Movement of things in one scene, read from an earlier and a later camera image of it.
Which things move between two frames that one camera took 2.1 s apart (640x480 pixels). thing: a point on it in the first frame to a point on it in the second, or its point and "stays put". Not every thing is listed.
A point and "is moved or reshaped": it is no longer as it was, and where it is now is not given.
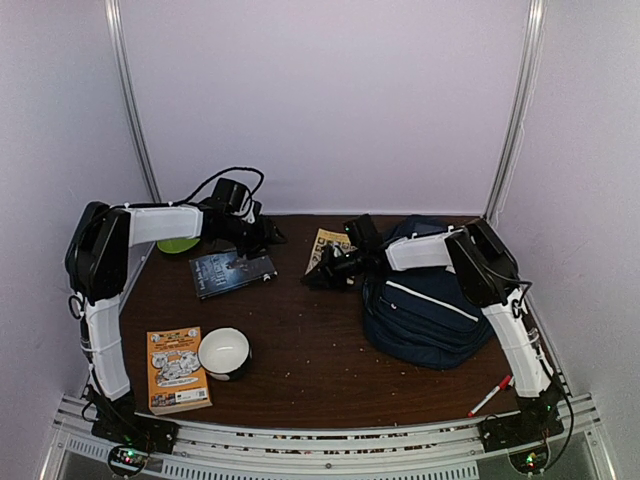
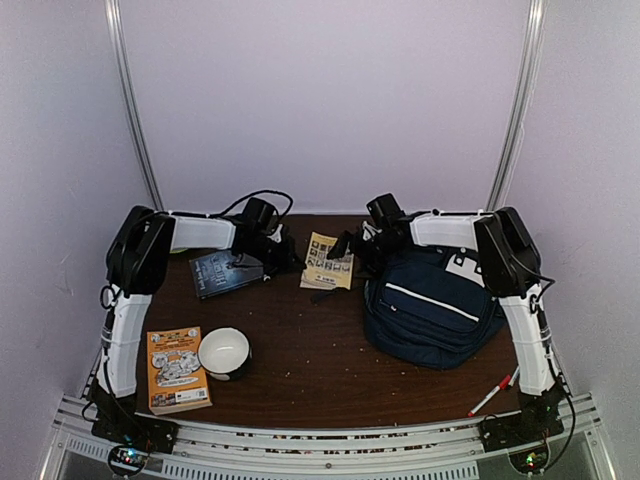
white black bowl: [224, 352] stays put
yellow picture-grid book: [324, 237] is moved or reshaped
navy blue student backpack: [426, 317] stays put
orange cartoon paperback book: [176, 374] stays put
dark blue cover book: [220, 273] stays put
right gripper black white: [323, 273] to [358, 251]
